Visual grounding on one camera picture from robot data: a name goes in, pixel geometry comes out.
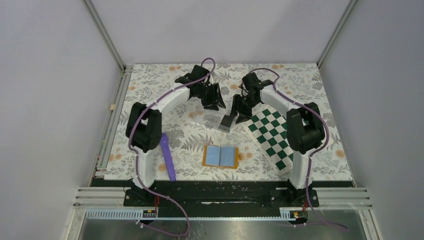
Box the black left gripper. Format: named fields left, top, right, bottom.
left=196, top=82, right=226, bottom=111

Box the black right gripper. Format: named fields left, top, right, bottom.
left=227, top=94, right=260, bottom=125

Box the clear acrylic card box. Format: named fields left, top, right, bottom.
left=194, top=108, right=236, bottom=134

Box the orange leather card holder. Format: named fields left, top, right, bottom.
left=202, top=145, right=239, bottom=169

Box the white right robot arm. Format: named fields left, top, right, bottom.
left=220, top=69, right=329, bottom=206

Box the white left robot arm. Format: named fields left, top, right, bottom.
left=125, top=64, right=226, bottom=206

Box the floral patterned table mat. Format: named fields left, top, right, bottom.
left=95, top=63, right=354, bottom=182

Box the green white chessboard mat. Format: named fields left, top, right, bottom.
left=241, top=106, right=294, bottom=176

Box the purple marker pen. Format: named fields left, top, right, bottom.
left=159, top=132, right=177, bottom=182

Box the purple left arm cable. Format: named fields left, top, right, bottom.
left=127, top=57, right=217, bottom=238

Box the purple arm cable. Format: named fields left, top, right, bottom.
left=248, top=67, right=349, bottom=231
left=127, top=57, right=217, bottom=238

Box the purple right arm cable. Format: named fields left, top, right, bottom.
left=248, top=67, right=349, bottom=231

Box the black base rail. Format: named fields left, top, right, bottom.
left=91, top=178, right=355, bottom=220

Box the left aluminium frame post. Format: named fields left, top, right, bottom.
left=81, top=0, right=127, bottom=72

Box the aluminium frame post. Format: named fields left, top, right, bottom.
left=81, top=0, right=127, bottom=72
left=316, top=0, right=358, bottom=69

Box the right aluminium frame post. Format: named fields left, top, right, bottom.
left=316, top=0, right=358, bottom=69

